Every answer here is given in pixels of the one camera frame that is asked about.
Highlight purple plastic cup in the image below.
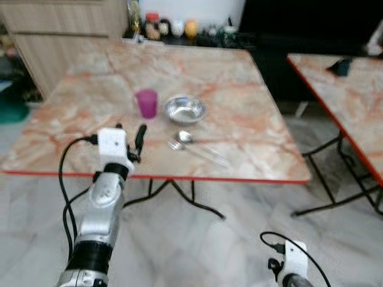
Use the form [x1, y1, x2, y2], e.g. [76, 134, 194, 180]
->
[135, 89, 159, 120]

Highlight stainless steel spoon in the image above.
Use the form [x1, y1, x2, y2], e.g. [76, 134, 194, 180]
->
[178, 130, 227, 160]

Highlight stainless steel bowl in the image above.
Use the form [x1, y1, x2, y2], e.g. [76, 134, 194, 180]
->
[165, 94, 208, 125]

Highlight stainless steel fork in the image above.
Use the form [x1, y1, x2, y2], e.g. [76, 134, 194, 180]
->
[167, 139, 232, 169]

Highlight black folding table legs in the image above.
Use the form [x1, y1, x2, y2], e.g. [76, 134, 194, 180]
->
[291, 133, 383, 218]
[123, 179, 227, 221]

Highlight red lid glass jar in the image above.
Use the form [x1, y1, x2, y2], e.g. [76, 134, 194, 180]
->
[145, 13, 162, 42]

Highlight green plastic bin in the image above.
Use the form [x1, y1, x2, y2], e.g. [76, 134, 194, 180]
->
[0, 81, 30, 125]

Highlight golden ornament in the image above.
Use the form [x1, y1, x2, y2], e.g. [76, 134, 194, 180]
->
[130, 0, 144, 36]

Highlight light wooden cabinet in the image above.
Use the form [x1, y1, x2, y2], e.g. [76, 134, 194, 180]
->
[0, 0, 130, 100]

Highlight white egg ornament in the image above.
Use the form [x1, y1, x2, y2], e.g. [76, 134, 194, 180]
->
[172, 20, 185, 39]

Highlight yellow egg ornament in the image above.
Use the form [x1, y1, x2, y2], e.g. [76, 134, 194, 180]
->
[184, 20, 199, 39]

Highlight small black table object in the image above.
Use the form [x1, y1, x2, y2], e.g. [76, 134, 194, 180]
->
[326, 58, 354, 78]

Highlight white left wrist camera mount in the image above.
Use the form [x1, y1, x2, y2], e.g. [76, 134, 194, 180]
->
[97, 127, 136, 175]

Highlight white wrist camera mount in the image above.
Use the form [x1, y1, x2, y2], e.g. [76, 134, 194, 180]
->
[97, 127, 136, 175]
[284, 241, 309, 285]

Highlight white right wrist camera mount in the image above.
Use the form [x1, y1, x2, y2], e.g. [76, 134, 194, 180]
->
[284, 241, 309, 285]

